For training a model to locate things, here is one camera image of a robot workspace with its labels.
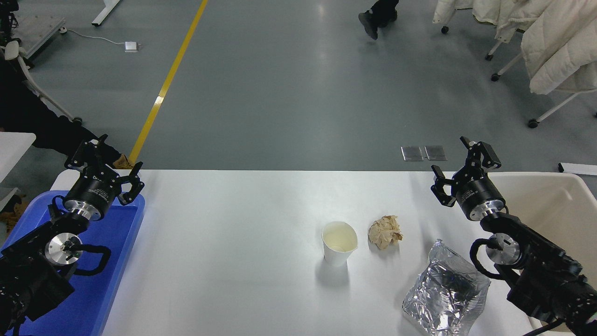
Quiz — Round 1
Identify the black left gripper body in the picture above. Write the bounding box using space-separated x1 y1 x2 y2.
64 172 122 214

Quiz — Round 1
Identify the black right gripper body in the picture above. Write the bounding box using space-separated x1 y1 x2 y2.
451 173 505 217

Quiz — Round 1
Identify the tan paper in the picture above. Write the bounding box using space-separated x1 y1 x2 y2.
368 215 404 250

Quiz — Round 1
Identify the silver foil bag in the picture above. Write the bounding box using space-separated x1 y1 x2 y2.
402 239 491 336

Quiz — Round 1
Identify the white paper cup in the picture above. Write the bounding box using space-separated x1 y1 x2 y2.
322 221 358 267

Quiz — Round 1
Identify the blue plastic tray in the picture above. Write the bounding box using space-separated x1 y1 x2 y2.
0 190 146 336

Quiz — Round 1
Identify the person in black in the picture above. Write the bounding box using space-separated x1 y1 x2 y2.
0 58 136 171

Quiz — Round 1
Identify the small white side table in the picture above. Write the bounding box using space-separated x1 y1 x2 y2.
0 132 36 183

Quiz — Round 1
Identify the large pale plastic bin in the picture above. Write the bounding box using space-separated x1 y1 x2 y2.
485 172 597 335

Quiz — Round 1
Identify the white flat slab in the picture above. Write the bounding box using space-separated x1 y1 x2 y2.
558 162 597 176

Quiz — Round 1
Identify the white office chair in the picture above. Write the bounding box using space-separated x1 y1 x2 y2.
4 40 83 126

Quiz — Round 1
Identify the grey flat platform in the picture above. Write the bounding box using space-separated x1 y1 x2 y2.
14 16 68 60

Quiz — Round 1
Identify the white padded jacket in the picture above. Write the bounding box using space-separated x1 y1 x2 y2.
471 0 555 43
521 0 597 95
432 0 477 25

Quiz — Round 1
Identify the person with black shoes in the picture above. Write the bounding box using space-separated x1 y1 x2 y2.
358 0 400 41

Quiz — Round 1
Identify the white chair frame with casters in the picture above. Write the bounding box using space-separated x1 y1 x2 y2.
491 50 597 129
485 38 505 61
441 8 457 34

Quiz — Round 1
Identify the white power adapter with cable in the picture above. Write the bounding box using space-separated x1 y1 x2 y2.
60 27 139 53

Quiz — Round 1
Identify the white metal frame foot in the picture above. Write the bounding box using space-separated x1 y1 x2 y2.
92 0 121 27

